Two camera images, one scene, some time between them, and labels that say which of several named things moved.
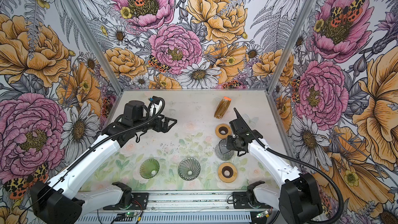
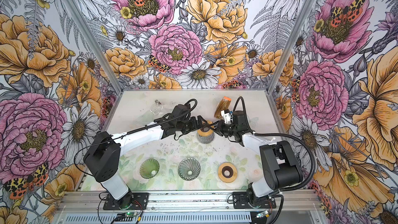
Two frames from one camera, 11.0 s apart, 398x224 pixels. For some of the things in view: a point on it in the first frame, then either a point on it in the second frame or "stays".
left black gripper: x=165 y=128 to x=194 y=125
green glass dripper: x=149 y=168 stays
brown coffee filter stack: x=222 y=107 stays
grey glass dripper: x=189 y=169 stays
